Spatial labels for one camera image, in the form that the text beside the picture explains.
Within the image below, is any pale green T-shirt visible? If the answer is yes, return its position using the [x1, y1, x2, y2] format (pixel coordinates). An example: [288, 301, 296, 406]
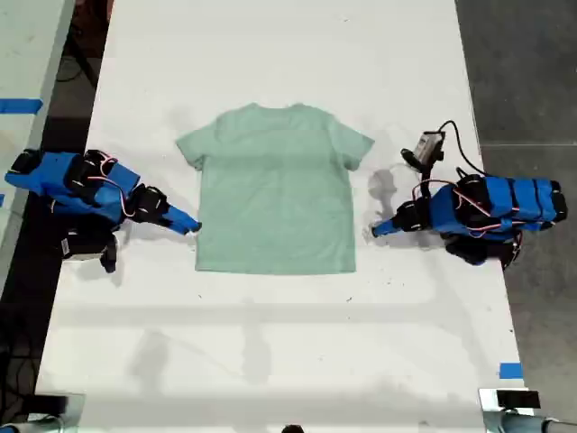
[174, 102, 376, 275]

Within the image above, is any pale side table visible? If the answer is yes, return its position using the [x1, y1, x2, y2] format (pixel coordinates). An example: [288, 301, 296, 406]
[0, 0, 77, 290]

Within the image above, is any small black box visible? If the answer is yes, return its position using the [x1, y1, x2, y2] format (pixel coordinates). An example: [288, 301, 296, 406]
[32, 393, 69, 414]
[496, 390, 541, 410]

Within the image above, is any red white arm wire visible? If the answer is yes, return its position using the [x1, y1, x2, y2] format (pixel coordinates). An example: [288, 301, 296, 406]
[99, 155, 134, 218]
[452, 185, 517, 237]

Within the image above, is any black camera stalk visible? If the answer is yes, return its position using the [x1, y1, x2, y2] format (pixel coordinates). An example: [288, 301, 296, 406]
[399, 147, 437, 182]
[100, 233, 121, 274]

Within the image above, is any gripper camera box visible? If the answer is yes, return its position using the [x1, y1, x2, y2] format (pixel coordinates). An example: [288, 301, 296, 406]
[413, 131, 446, 162]
[60, 230, 105, 263]

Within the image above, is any black camera cable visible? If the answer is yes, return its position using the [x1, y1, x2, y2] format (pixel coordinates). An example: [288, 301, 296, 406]
[437, 119, 488, 178]

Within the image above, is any black floor cable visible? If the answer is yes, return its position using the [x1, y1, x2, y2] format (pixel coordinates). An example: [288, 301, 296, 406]
[54, 52, 94, 86]

